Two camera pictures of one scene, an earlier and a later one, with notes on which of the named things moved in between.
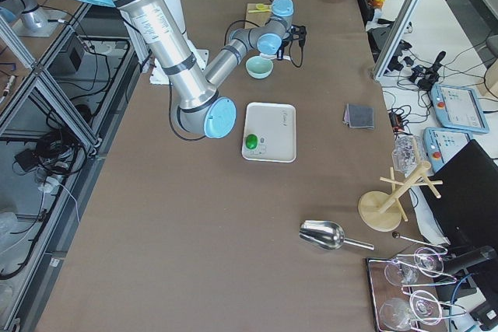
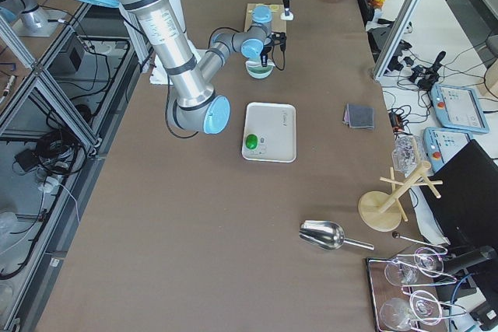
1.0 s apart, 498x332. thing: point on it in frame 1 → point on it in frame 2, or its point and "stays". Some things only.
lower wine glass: (396, 314) stays
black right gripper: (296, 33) → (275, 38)
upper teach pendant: (457, 108) stays
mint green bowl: (258, 67) stays
